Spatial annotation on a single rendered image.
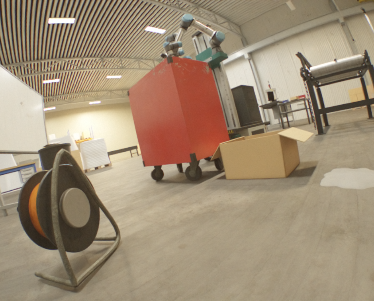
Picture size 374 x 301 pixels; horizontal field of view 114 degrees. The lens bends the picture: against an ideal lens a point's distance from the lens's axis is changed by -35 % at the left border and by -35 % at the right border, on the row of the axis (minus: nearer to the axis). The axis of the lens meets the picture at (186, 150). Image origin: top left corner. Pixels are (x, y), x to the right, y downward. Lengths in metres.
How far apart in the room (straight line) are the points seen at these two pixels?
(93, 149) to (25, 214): 8.05
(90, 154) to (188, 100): 7.48
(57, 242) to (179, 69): 1.28
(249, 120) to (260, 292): 2.14
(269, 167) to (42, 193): 1.02
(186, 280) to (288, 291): 0.23
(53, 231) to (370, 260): 0.74
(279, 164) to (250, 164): 0.18
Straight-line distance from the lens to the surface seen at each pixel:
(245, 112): 2.39
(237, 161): 1.17
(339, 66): 2.76
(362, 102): 2.74
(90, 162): 8.55
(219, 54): 2.21
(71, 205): 0.58
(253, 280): 0.44
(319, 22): 13.85
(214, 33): 2.23
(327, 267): 0.46
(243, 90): 2.41
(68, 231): 0.59
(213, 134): 1.47
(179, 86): 1.34
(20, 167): 6.65
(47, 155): 2.28
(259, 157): 1.09
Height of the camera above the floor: 0.31
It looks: 3 degrees down
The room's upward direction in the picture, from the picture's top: 13 degrees counter-clockwise
